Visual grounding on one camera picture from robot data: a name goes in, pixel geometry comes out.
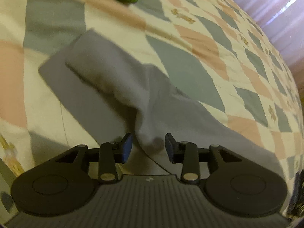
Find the sheer pink curtain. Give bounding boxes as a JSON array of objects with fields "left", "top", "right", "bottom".
[{"left": 211, "top": 0, "right": 304, "bottom": 76}]

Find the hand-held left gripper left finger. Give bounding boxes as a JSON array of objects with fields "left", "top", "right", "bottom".
[{"left": 56, "top": 133, "right": 133, "bottom": 184}]

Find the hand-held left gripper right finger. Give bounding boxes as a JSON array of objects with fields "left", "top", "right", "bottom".
[{"left": 165, "top": 133, "right": 241, "bottom": 184}]

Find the checkered quilt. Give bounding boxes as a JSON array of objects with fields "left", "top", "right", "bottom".
[{"left": 0, "top": 0, "right": 301, "bottom": 171}]

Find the grey garment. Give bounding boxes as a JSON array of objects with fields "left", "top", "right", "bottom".
[{"left": 38, "top": 28, "right": 285, "bottom": 178}]

